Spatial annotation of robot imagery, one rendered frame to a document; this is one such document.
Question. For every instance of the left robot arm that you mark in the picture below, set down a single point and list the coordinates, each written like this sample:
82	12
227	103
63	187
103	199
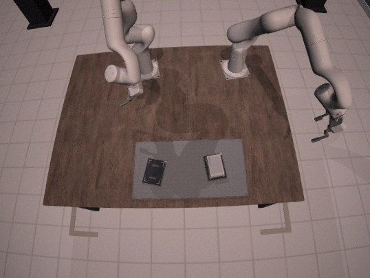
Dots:
335	97

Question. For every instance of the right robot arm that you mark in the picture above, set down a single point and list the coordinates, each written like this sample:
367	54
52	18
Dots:
120	31

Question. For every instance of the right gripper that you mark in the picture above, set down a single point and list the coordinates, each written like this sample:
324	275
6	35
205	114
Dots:
134	91

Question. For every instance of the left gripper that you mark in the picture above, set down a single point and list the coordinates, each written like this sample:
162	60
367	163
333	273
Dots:
335	125

